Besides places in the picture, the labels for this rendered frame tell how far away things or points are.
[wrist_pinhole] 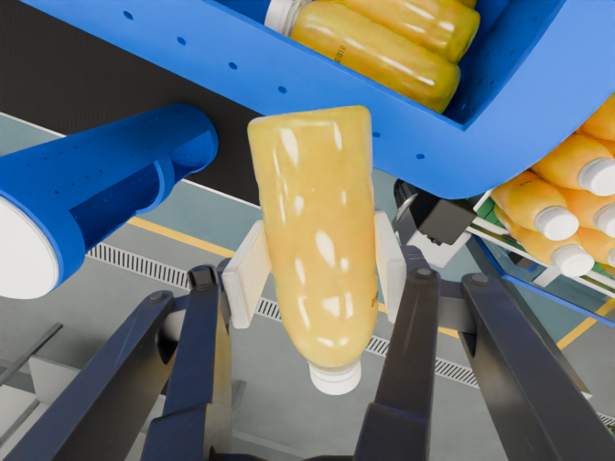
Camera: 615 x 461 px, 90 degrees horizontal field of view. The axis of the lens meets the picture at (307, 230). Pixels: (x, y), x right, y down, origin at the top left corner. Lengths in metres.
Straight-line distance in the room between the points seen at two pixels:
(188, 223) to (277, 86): 1.67
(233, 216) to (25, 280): 1.11
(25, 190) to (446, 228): 0.77
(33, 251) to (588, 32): 0.82
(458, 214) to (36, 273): 0.81
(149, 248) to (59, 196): 1.38
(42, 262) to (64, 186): 0.16
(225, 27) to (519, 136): 0.22
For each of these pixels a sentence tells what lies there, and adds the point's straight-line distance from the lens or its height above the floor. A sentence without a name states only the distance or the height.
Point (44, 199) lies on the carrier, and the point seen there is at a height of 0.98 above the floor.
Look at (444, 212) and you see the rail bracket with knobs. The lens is 0.54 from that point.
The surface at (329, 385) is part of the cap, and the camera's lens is 0.25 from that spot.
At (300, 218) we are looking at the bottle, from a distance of 0.16.
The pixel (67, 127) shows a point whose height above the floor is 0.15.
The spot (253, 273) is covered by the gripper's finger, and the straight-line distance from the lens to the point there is 0.16.
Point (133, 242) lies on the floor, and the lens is 2.18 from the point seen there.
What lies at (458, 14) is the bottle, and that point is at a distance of 0.39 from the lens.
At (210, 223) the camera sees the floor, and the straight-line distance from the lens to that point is 1.85.
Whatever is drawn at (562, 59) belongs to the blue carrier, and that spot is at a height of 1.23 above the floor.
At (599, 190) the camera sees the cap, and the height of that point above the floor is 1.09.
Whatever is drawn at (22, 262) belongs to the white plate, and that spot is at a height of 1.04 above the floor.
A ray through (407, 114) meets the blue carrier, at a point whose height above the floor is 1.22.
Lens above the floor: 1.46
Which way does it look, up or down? 59 degrees down
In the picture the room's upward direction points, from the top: 167 degrees counter-clockwise
